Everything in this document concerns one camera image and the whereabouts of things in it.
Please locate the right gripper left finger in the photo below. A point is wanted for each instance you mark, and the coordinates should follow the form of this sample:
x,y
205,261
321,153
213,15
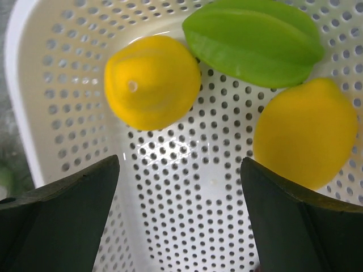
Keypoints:
x,y
58,227

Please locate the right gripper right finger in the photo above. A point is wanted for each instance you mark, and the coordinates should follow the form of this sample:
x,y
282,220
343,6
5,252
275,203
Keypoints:
x,y
297,229

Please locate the yellow toy pear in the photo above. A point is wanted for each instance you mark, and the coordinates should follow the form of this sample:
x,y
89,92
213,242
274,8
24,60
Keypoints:
x,y
152,83

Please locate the white perforated plastic basket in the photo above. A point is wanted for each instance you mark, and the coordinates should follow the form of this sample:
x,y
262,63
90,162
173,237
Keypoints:
x,y
179,203

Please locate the green toy leaf slice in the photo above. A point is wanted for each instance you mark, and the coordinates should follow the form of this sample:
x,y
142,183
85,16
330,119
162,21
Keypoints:
x,y
265,43

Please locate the yellow toy lemon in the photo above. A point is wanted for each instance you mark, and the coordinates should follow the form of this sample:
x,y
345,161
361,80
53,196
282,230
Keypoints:
x,y
306,133

